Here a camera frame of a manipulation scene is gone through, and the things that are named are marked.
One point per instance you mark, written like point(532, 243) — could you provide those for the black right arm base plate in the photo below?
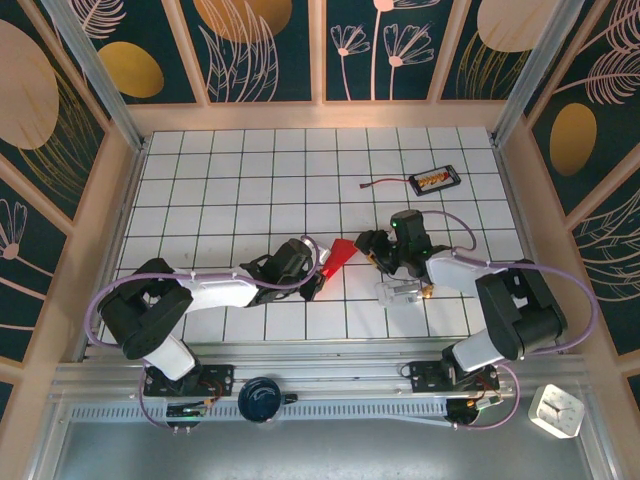
point(422, 372)

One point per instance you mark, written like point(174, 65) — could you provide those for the black battery holder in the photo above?
point(434, 181)

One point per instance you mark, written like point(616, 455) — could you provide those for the aluminium side rail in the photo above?
point(129, 200)
point(514, 200)

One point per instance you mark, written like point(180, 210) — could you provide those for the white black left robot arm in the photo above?
point(145, 315)

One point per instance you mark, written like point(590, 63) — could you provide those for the white square alarm clock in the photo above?
point(556, 411)

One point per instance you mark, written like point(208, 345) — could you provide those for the dark blue mug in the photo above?
point(259, 400)

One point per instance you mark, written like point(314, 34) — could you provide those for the black controller board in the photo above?
point(185, 411)
point(480, 404)

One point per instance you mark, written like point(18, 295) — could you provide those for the small brass fitting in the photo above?
point(426, 291)

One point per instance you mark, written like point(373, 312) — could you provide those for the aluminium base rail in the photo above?
point(325, 372)

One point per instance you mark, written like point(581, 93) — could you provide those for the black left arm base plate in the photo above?
point(222, 375)

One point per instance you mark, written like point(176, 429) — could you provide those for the aluminium corner post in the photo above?
point(100, 80)
point(530, 65)

